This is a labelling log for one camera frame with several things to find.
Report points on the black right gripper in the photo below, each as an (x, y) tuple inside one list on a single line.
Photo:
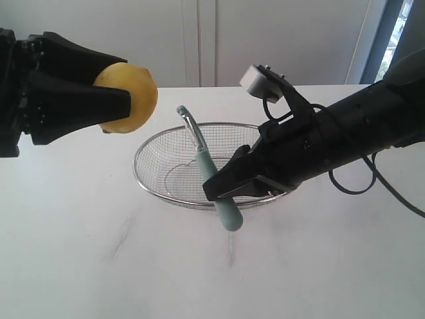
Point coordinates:
[(284, 156)]

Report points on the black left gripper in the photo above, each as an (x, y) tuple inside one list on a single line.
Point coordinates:
[(48, 108)]

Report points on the teal handled peeler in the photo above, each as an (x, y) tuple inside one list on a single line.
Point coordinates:
[(229, 214)]

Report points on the yellow lemon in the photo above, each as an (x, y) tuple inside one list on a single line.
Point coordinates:
[(143, 92)]

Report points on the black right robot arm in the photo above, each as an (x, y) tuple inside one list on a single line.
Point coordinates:
[(388, 113)]

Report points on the white cabinet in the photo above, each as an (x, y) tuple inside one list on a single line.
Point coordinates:
[(212, 43)]

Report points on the oval wire mesh basket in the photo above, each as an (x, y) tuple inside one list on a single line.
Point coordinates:
[(165, 164)]

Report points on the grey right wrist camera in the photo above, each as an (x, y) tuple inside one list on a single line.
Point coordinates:
[(256, 84)]

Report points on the dark window frame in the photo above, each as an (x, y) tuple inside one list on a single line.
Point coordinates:
[(400, 31)]

